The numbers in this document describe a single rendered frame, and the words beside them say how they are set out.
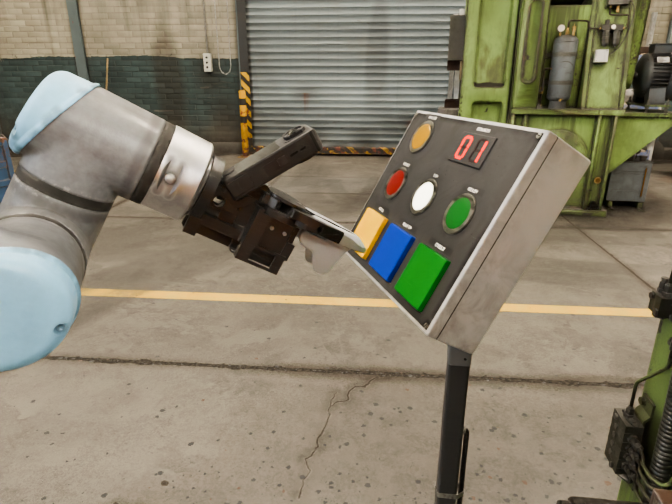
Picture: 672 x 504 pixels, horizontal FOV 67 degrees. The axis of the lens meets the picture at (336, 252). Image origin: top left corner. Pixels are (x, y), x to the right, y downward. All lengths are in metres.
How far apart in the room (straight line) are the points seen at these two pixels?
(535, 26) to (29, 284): 4.77
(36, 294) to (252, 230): 0.23
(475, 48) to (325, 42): 3.57
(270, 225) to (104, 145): 0.18
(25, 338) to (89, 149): 0.19
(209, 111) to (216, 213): 8.03
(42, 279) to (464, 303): 0.45
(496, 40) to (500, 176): 4.45
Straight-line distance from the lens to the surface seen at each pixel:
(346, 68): 8.10
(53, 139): 0.53
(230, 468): 1.89
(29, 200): 0.54
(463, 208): 0.67
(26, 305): 0.41
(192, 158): 0.53
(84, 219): 0.54
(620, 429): 0.79
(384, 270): 0.75
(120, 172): 0.52
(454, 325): 0.65
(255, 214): 0.55
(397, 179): 0.84
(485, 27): 5.08
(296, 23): 8.21
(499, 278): 0.65
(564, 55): 5.00
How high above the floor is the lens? 1.26
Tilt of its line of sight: 20 degrees down
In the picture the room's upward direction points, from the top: straight up
